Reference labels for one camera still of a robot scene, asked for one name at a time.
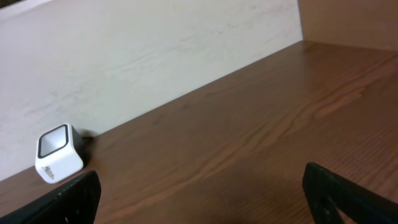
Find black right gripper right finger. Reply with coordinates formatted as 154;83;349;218
302;162;397;224

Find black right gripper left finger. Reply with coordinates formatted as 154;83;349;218
1;170;101;224

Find white barcode scanner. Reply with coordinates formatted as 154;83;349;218
35;123;84;184

